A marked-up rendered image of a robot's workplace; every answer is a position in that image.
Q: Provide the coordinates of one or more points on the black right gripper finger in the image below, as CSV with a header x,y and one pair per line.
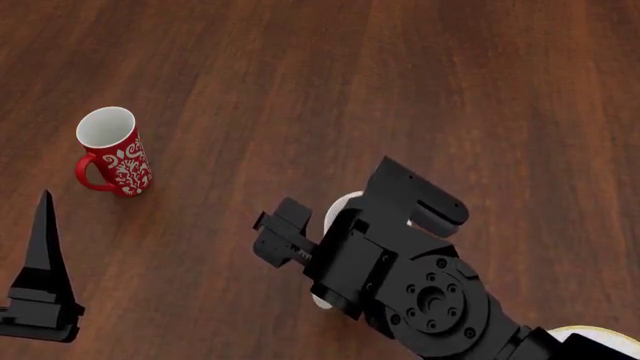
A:
x,y
280,236
442,210

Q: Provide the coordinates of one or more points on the red mug with white pattern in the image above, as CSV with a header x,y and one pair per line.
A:
x,y
127,165

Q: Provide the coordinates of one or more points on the white plate with yellow rim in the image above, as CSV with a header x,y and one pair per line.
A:
x,y
595,330

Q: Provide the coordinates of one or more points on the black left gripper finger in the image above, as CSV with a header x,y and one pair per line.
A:
x,y
59,270
36,247

